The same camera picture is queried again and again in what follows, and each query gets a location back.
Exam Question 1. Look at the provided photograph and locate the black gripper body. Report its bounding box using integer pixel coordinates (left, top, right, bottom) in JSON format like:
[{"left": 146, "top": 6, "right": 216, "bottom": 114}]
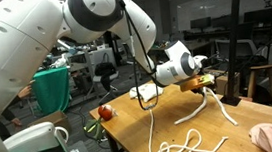
[{"left": 191, "top": 81, "right": 218, "bottom": 95}]

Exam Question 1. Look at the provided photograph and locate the white terry towel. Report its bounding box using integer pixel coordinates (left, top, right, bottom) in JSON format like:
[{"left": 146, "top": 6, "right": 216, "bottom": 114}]
[{"left": 128, "top": 80, "right": 165, "bottom": 105}]

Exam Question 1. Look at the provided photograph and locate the thin white rope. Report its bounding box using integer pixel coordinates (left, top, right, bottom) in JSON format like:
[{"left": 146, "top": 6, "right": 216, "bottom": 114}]
[{"left": 144, "top": 101, "right": 231, "bottom": 152}]

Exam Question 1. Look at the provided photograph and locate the orange white object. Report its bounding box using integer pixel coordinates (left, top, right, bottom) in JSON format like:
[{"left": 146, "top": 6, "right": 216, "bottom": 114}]
[{"left": 90, "top": 102, "right": 121, "bottom": 140}]

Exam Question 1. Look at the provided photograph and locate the bare person hand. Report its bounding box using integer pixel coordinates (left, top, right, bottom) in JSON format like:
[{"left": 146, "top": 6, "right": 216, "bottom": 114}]
[
  {"left": 15, "top": 79, "right": 38, "bottom": 100},
  {"left": 10, "top": 116, "right": 24, "bottom": 128}
]

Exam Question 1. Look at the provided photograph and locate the black stand base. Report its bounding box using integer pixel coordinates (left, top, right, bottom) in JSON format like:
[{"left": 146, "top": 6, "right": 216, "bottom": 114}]
[{"left": 219, "top": 94, "right": 244, "bottom": 109}]

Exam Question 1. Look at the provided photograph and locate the round wooden stool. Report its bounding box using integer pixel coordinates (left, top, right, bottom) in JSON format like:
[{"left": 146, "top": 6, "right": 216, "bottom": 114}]
[{"left": 244, "top": 63, "right": 272, "bottom": 110}]

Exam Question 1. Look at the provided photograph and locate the black computer monitor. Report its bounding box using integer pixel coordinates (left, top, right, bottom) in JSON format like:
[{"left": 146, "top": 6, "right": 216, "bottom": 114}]
[
  {"left": 242, "top": 7, "right": 272, "bottom": 26},
  {"left": 189, "top": 16, "right": 213, "bottom": 32}
]

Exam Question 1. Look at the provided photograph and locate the black vertical pole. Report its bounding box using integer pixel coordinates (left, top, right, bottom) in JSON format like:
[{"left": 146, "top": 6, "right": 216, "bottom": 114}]
[{"left": 218, "top": 0, "right": 255, "bottom": 100}]

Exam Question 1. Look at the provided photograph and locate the black jacket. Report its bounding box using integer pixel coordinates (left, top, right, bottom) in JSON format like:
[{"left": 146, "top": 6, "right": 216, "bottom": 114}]
[{"left": 93, "top": 61, "right": 120, "bottom": 94}]

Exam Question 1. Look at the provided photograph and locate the black table leg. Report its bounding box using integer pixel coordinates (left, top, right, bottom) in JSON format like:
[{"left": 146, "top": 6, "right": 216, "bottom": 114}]
[{"left": 106, "top": 134, "right": 123, "bottom": 152}]

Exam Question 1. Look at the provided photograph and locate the yellow paper sheet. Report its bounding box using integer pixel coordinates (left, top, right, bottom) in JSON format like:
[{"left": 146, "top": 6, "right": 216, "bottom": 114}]
[{"left": 82, "top": 119, "right": 99, "bottom": 134}]

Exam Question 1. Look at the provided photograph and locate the large cardboard box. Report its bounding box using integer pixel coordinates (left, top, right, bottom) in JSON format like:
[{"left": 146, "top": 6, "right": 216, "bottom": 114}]
[{"left": 27, "top": 109, "right": 73, "bottom": 138}]

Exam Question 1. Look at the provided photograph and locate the green cloth covered table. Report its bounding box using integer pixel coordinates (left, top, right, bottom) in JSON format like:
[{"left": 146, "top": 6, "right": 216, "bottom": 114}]
[{"left": 29, "top": 65, "right": 74, "bottom": 118}]

